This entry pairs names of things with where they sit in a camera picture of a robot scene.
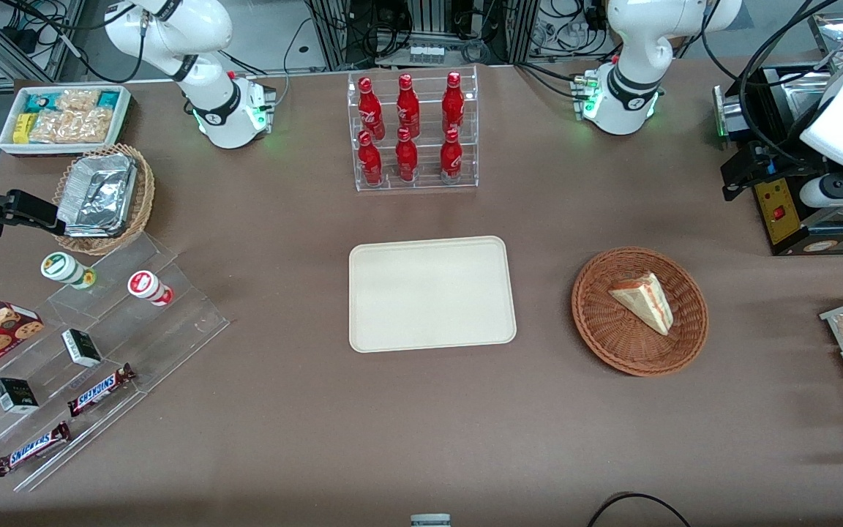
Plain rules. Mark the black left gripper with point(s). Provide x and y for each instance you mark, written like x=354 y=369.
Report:
x=774 y=167

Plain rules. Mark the triangular sandwich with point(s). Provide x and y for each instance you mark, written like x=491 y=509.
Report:
x=648 y=300

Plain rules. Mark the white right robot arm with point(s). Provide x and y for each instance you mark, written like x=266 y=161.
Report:
x=213 y=110

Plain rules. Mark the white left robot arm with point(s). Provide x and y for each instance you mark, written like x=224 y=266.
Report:
x=630 y=95

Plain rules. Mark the light tan wicker basket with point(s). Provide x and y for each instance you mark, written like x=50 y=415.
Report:
x=143 y=197

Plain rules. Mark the brown round wicker basket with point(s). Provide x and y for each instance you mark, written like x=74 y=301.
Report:
x=612 y=337

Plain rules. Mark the cream plastic tray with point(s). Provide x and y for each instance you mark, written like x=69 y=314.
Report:
x=429 y=293

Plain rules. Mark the black food warmer machine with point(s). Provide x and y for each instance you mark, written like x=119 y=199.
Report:
x=780 y=212

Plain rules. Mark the yellow snack packet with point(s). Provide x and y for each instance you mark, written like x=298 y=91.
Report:
x=23 y=128

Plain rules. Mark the white rectangular bin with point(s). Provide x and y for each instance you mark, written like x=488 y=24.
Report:
x=63 y=149

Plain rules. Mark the steel warmer pan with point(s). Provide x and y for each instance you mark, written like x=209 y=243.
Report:
x=802 y=88

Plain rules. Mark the green lid yogurt cup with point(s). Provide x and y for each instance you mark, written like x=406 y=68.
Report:
x=61 y=267

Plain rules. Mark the silver foil packets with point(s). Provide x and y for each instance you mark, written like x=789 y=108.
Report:
x=96 y=194

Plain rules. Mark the teal snack packet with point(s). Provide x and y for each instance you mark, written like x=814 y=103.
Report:
x=109 y=99
x=39 y=101

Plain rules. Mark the large clear snack bag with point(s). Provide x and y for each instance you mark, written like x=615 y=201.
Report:
x=74 y=126

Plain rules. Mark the small clear snack bag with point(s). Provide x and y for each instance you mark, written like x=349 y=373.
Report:
x=77 y=99

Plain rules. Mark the red lid yogurt cup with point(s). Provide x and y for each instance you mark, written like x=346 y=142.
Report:
x=145 y=284

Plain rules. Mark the small black carton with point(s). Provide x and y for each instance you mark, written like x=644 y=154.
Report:
x=15 y=395
x=81 y=348

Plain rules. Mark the clear acrylic step stand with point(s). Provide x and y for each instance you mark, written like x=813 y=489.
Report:
x=173 y=322

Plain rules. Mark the Snickers bar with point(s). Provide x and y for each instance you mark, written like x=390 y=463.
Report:
x=99 y=389
x=32 y=449

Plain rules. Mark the red cola bottle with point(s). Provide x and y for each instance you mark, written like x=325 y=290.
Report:
x=406 y=157
x=370 y=161
x=407 y=108
x=453 y=102
x=451 y=157
x=370 y=110

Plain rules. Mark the white power strip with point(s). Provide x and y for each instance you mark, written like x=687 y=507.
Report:
x=426 y=54

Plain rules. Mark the clear acrylic bottle rack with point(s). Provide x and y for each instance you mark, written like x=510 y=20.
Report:
x=389 y=181

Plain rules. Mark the small grey white device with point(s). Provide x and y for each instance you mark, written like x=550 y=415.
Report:
x=430 y=521

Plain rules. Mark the aluminium frame rack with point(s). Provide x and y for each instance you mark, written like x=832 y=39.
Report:
x=34 y=36
x=509 y=29

